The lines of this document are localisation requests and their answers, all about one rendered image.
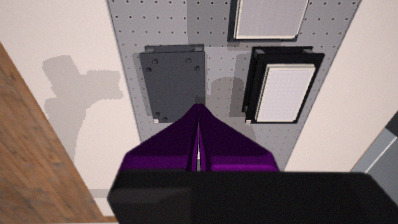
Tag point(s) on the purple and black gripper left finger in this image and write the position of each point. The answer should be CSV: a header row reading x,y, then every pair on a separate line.
x,y
176,146

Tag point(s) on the black rectangular frame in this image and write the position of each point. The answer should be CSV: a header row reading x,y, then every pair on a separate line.
x,y
275,55

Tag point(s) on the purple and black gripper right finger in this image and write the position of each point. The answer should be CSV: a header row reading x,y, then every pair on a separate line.
x,y
223,148

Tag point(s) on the grey perforated base plate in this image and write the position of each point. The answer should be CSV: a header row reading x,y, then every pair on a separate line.
x,y
140,23

